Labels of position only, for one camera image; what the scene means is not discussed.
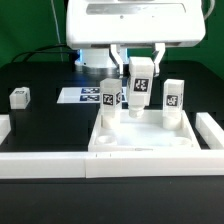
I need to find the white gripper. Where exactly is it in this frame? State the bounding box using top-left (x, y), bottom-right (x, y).
top-left (66, 0), bottom-right (205, 78)

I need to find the white square table top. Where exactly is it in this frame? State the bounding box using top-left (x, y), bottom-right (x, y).
top-left (88, 109), bottom-right (200, 152)

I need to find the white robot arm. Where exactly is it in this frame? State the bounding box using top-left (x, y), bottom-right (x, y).
top-left (66, 0), bottom-right (205, 75)

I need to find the white marker sheet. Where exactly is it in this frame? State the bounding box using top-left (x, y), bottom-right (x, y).
top-left (57, 86), bottom-right (129, 104)

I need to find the white U-shaped obstacle fence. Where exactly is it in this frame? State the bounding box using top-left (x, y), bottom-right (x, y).
top-left (0, 113), bottom-right (224, 179)

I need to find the white camera cable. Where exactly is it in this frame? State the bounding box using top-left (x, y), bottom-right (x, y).
top-left (202, 0), bottom-right (216, 21)

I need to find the black cable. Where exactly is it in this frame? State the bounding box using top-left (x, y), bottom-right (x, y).
top-left (11, 44), bottom-right (73, 64)

